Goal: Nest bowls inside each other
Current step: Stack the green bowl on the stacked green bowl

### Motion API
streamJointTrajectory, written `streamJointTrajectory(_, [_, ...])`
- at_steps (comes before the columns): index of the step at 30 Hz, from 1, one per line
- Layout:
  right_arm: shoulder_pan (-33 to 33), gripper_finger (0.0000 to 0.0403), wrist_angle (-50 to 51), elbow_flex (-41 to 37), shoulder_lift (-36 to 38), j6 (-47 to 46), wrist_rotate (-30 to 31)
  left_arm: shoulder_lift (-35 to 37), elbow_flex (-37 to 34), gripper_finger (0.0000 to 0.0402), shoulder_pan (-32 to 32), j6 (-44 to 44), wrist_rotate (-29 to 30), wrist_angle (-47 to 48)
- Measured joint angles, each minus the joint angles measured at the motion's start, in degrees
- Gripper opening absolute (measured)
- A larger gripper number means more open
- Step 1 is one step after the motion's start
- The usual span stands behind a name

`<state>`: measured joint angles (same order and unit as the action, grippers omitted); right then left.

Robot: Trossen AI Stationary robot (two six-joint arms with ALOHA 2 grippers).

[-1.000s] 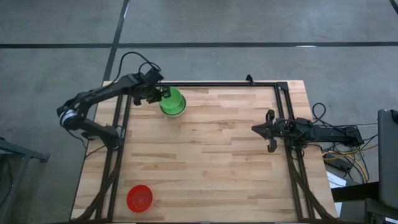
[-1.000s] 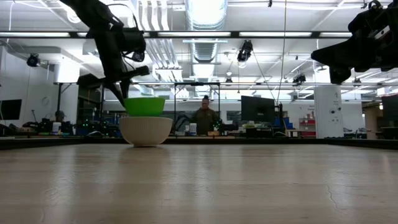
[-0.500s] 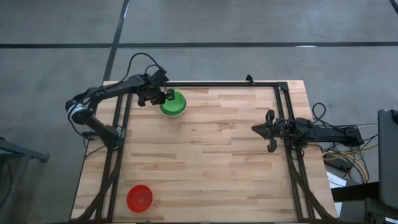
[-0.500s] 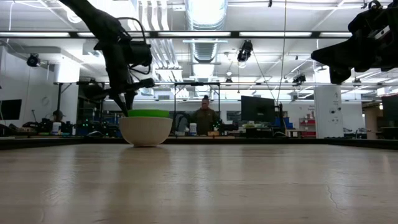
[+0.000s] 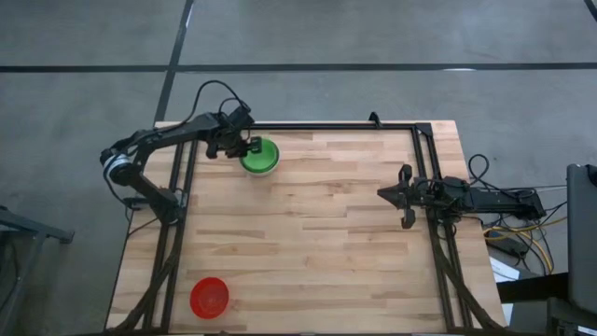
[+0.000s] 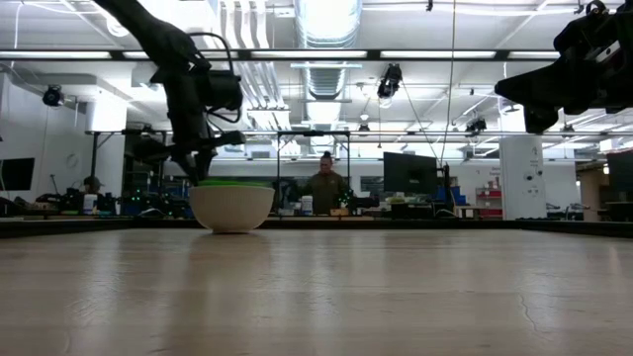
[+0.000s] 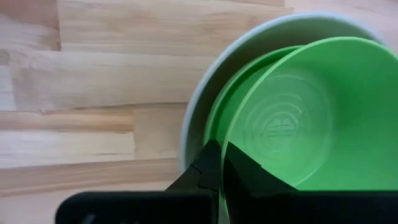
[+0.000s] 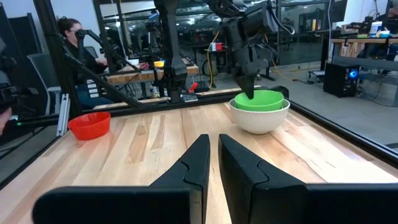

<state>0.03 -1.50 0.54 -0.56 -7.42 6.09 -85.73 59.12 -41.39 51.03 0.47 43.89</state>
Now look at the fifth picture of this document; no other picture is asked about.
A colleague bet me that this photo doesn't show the dark grey cabinet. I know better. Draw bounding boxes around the dark grey cabinet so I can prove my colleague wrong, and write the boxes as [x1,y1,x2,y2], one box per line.
[566,162,597,315]

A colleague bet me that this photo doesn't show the black looped cable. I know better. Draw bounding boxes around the black looped cable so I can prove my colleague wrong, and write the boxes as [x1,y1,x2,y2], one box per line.
[467,153,492,188]

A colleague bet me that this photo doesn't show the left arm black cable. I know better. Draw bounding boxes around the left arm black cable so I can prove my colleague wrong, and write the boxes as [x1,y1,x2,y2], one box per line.
[189,79,246,123]

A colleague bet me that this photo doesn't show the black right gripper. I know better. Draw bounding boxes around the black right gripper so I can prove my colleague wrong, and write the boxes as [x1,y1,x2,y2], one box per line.
[376,163,436,231]

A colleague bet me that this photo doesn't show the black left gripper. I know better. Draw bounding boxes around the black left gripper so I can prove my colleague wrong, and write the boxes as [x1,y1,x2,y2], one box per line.
[204,125,264,160]

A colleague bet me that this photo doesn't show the grey metal stand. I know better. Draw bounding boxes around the grey metal stand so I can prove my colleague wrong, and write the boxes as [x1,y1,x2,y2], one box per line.
[0,203,76,336]

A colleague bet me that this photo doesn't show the white paper sheet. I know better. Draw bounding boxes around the white paper sheet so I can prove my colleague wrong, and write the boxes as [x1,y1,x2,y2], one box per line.
[488,255,521,326]

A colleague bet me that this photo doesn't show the white ribbed bowl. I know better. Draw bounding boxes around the white ribbed bowl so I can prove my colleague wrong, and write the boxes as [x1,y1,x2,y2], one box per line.
[239,136,282,178]

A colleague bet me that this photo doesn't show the green plastic bowl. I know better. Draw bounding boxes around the green plastic bowl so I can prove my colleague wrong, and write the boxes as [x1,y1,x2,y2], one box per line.
[241,137,280,173]

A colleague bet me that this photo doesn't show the black aluminium table frame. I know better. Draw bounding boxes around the black aluminium table frame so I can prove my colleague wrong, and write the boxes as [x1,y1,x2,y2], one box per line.
[104,119,507,336]

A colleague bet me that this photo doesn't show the black power brick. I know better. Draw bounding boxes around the black power brick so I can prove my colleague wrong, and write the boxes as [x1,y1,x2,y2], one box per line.
[487,231,531,258]

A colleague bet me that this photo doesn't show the red plastic bowl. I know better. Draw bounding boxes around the red plastic bowl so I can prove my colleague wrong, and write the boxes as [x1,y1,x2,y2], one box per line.
[189,276,230,320]

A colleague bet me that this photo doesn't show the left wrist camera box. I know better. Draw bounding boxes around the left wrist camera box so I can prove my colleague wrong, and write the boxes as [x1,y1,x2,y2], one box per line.
[227,105,256,130]

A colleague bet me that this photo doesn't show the yellow floor cable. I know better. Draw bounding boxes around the yellow floor cable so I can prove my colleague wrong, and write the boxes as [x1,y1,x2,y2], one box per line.
[482,217,568,275]

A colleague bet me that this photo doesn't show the black floor beam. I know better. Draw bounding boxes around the black floor beam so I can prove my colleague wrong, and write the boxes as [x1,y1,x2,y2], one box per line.
[496,272,571,305]

